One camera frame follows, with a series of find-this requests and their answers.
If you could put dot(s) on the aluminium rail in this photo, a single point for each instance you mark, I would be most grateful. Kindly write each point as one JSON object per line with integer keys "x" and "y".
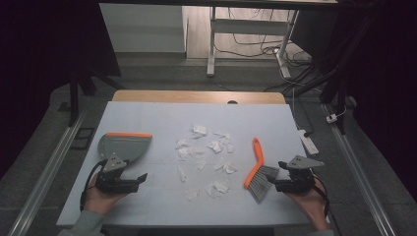
{"x": 357, "y": 170}
{"x": 49, "y": 170}

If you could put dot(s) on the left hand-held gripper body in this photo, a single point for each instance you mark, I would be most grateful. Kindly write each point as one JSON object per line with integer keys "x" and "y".
{"x": 114, "y": 183}

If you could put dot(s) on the white desk frame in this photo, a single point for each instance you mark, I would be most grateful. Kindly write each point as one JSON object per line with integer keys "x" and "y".
{"x": 249, "y": 27}

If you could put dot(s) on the orange brush with grey bristles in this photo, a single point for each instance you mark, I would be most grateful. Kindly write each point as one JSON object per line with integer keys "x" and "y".
{"x": 257, "y": 164}

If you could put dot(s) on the wooden table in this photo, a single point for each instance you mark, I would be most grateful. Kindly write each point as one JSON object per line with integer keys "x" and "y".
{"x": 196, "y": 96}

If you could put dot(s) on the pale blue table mat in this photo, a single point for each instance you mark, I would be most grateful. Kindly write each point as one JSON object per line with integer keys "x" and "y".
{"x": 164, "y": 114}

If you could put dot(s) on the grey dustpan with orange edge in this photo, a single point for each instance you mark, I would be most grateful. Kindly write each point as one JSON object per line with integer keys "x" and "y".
{"x": 126, "y": 146}

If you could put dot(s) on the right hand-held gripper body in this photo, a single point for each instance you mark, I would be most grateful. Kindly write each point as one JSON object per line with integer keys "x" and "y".
{"x": 298, "y": 183}

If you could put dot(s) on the person's right hand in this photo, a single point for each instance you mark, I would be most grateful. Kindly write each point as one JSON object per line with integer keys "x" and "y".
{"x": 311, "y": 203}

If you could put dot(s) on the black metal stand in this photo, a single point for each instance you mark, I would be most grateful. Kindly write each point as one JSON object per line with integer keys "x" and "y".
{"x": 342, "y": 98}
{"x": 73, "y": 98}

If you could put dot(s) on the small white adapter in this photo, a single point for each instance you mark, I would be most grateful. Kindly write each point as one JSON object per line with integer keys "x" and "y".
{"x": 331, "y": 118}

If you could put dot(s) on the heap of white paper scraps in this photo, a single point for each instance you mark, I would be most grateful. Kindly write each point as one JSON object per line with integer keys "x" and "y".
{"x": 216, "y": 146}

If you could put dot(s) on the white power strip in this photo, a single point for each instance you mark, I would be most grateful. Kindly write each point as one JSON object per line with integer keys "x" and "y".
{"x": 308, "y": 142}

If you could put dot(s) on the dark curtain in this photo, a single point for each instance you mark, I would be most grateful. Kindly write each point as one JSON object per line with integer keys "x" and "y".
{"x": 32, "y": 65}
{"x": 393, "y": 98}

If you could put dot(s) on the person's left hand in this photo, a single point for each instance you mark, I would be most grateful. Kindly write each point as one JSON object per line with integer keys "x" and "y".
{"x": 98, "y": 201}

